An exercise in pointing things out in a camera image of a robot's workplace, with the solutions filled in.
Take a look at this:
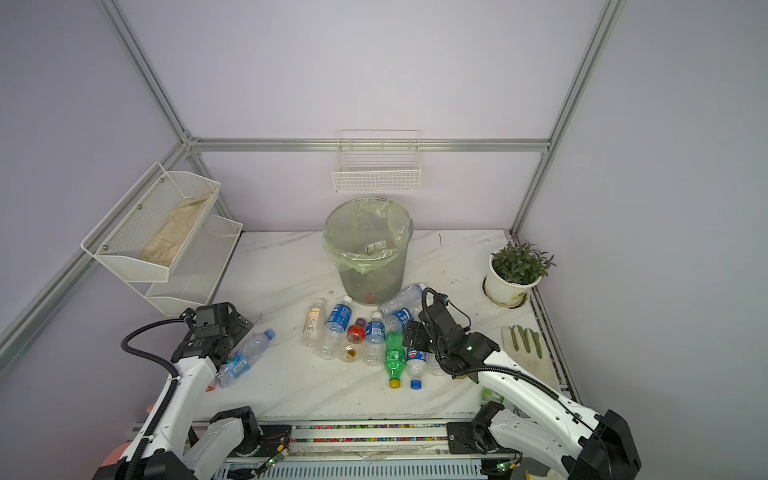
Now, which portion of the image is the clear blue cap bottle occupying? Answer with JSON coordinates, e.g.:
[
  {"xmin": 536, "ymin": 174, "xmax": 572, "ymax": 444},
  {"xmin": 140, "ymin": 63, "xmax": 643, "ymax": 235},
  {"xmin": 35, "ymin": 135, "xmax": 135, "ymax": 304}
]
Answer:
[{"xmin": 216, "ymin": 329, "xmax": 277, "ymax": 388}]

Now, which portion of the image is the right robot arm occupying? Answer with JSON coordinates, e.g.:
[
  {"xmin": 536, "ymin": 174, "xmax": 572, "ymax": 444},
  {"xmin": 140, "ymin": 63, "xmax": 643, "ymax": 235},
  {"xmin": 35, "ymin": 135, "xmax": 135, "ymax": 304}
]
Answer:
[{"xmin": 403, "ymin": 288, "xmax": 642, "ymax": 479}]

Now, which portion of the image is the clear bottle near bin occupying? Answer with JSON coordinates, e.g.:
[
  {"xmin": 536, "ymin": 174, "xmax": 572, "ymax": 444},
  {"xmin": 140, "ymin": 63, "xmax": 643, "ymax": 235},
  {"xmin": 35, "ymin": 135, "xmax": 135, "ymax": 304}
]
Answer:
[{"xmin": 379, "ymin": 283, "xmax": 426, "ymax": 316}]

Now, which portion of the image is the grey bin with green liner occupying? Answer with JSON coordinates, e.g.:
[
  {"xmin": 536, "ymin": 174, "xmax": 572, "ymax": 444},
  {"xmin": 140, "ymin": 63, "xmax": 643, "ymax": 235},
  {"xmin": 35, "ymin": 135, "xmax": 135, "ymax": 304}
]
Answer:
[{"xmin": 322, "ymin": 197, "xmax": 414, "ymax": 305}]

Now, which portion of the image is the green soda bottle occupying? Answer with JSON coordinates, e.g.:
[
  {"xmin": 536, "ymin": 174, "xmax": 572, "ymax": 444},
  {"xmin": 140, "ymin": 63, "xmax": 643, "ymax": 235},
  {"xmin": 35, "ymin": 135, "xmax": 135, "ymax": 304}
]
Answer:
[{"xmin": 384, "ymin": 332, "xmax": 406, "ymax": 389}]

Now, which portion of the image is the blue label water bottle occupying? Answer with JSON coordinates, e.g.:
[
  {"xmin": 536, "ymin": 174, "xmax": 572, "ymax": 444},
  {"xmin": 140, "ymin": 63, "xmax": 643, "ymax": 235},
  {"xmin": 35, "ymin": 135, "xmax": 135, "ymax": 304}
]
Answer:
[{"xmin": 382, "ymin": 307, "xmax": 421, "ymax": 333}]

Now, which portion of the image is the pepsi bottle blue cap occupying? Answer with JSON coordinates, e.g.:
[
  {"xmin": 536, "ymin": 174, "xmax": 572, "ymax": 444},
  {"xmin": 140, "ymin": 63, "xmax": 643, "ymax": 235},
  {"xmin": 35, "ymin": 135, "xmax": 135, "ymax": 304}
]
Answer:
[{"xmin": 406, "ymin": 348, "xmax": 427, "ymax": 390}]

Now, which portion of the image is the blue label bottle right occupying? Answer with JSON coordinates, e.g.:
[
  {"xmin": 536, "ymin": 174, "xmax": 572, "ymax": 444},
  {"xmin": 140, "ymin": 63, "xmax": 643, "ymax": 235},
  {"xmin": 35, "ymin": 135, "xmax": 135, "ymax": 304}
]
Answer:
[{"xmin": 427, "ymin": 353, "xmax": 446, "ymax": 376}]

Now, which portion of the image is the blue label bottle centre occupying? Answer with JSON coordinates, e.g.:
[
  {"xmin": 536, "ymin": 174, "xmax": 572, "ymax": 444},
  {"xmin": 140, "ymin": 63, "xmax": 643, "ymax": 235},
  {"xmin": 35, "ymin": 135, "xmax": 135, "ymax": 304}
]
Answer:
[{"xmin": 363, "ymin": 311, "xmax": 386, "ymax": 366}]

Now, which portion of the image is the lime label bottle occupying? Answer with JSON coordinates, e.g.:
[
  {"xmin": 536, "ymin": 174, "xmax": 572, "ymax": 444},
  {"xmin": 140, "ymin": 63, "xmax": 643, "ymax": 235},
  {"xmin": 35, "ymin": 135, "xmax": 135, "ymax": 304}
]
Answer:
[{"xmin": 480, "ymin": 388, "xmax": 504, "ymax": 405}]

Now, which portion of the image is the white green work glove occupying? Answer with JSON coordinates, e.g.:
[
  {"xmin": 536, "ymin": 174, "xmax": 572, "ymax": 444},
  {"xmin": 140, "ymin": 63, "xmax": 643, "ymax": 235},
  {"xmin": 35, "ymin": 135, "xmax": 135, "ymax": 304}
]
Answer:
[{"xmin": 501, "ymin": 325, "xmax": 560, "ymax": 391}]

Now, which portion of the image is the red cap small bottle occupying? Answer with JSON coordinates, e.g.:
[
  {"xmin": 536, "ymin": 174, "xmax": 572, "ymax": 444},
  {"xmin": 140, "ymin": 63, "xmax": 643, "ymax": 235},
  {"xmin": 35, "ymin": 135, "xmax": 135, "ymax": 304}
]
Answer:
[{"xmin": 337, "ymin": 318, "xmax": 367, "ymax": 363}]

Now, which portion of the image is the blue label bottle left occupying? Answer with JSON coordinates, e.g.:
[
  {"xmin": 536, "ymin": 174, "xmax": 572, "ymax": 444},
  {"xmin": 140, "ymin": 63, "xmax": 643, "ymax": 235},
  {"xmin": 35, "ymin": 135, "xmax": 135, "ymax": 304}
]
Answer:
[{"xmin": 316, "ymin": 296, "xmax": 352, "ymax": 360}]

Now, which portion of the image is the potted green plant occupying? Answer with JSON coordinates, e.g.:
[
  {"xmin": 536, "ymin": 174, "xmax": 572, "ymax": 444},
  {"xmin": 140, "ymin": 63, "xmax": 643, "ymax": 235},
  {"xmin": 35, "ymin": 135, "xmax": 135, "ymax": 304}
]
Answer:
[{"xmin": 483, "ymin": 242, "xmax": 556, "ymax": 309}]

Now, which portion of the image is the beige cloth in shelf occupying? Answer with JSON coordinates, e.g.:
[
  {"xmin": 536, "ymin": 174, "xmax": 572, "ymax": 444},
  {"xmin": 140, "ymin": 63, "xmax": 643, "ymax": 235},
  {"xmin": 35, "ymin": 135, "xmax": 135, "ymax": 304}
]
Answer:
[{"xmin": 140, "ymin": 195, "xmax": 211, "ymax": 267}]

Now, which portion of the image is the beige label small bottle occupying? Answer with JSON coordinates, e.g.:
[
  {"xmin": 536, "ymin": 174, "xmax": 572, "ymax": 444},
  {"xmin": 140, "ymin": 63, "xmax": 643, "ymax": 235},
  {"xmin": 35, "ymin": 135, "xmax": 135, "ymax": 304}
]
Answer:
[{"xmin": 301, "ymin": 298, "xmax": 327, "ymax": 348}]

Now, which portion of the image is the white two-tier mesh shelf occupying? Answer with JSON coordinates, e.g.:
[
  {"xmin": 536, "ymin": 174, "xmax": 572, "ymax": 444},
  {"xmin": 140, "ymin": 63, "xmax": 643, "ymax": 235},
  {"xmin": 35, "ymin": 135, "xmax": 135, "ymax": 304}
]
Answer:
[{"xmin": 81, "ymin": 163, "xmax": 242, "ymax": 317}]

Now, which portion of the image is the pink watering can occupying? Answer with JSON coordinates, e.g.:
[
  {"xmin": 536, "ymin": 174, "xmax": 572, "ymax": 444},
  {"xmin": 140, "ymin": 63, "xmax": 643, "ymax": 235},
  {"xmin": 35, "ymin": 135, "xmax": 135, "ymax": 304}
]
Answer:
[{"xmin": 94, "ymin": 442, "xmax": 131, "ymax": 479}]

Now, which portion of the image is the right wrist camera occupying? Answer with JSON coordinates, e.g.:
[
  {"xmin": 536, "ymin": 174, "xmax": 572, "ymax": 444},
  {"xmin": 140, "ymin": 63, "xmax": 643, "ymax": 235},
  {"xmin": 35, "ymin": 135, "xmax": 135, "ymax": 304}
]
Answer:
[{"xmin": 433, "ymin": 293, "xmax": 450, "ymax": 306}]

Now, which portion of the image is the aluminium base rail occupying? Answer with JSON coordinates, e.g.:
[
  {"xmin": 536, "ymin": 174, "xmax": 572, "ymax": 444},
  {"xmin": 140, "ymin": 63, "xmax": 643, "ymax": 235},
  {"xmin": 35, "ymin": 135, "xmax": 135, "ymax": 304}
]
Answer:
[{"xmin": 212, "ymin": 419, "xmax": 546, "ymax": 479}]

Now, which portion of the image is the white wire wall basket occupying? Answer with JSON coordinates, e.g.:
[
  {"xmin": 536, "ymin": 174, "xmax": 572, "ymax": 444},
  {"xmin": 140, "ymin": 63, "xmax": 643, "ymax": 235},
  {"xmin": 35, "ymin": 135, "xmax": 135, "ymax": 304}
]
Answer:
[{"xmin": 332, "ymin": 129, "xmax": 422, "ymax": 195}]

